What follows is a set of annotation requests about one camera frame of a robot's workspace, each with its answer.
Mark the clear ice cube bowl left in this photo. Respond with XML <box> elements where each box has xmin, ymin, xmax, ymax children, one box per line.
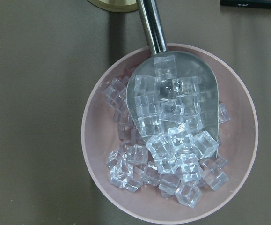
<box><xmin>103</xmin><ymin>78</ymin><xmax>126</xmax><ymax>113</ymax></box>

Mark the clear ice cube bowl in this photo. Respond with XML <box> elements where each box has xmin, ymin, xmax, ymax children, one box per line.
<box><xmin>174</xmin><ymin>180</ymin><xmax>202</xmax><ymax>208</ymax></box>
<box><xmin>103</xmin><ymin>78</ymin><xmax>126</xmax><ymax>113</ymax></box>
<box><xmin>219</xmin><ymin>103</ymin><xmax>230</xmax><ymax>124</ymax></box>

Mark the metal ice scoop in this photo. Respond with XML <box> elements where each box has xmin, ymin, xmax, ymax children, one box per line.
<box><xmin>126</xmin><ymin>0</ymin><xmax>219</xmax><ymax>148</ymax></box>

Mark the clear ice cube upper scoop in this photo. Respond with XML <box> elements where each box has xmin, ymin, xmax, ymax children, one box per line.
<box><xmin>154</xmin><ymin>55</ymin><xmax>177</xmax><ymax>79</ymax></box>

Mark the clear ice cube scoop lip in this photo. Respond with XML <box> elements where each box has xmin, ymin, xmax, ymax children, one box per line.
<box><xmin>194</xmin><ymin>130</ymin><xmax>219</xmax><ymax>159</ymax></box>

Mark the clear ice cube bowl right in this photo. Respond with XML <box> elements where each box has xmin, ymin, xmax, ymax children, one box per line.
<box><xmin>219</xmin><ymin>103</ymin><xmax>230</xmax><ymax>124</ymax></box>

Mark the clear ice cube bowl bottom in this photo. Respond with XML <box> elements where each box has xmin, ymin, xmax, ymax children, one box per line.
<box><xmin>174</xmin><ymin>180</ymin><xmax>202</xmax><ymax>208</ymax></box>

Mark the pink plastic bowl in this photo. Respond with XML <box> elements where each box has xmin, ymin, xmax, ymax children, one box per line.
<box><xmin>81</xmin><ymin>43</ymin><xmax>258</xmax><ymax>225</ymax></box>

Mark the wooden cup stand base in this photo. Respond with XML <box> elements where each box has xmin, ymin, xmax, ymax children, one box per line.
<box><xmin>88</xmin><ymin>0</ymin><xmax>138</xmax><ymax>13</ymax></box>

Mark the black flat device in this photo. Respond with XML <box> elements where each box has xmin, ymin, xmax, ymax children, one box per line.
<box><xmin>219</xmin><ymin>0</ymin><xmax>271</xmax><ymax>9</ymax></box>

